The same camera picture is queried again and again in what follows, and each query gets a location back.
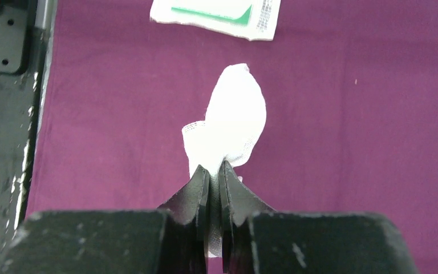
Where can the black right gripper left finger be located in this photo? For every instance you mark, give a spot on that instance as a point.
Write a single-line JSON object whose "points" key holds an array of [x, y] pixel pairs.
{"points": [[169, 239]]}

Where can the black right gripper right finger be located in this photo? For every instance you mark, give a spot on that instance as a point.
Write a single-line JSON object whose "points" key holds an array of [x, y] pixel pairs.
{"points": [[258, 239]]}

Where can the white gauze wad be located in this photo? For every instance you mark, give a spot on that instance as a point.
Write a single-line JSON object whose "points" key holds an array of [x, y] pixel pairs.
{"points": [[234, 120]]}

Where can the purple cloth wrap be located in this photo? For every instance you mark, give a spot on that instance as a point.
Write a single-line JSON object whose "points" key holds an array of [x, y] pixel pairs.
{"points": [[351, 90]]}

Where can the suture packet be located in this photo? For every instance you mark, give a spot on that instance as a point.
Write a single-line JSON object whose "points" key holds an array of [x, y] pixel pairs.
{"points": [[250, 20]]}

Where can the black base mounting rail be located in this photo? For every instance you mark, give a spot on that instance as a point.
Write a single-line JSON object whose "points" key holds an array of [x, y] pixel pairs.
{"points": [[25, 31]]}

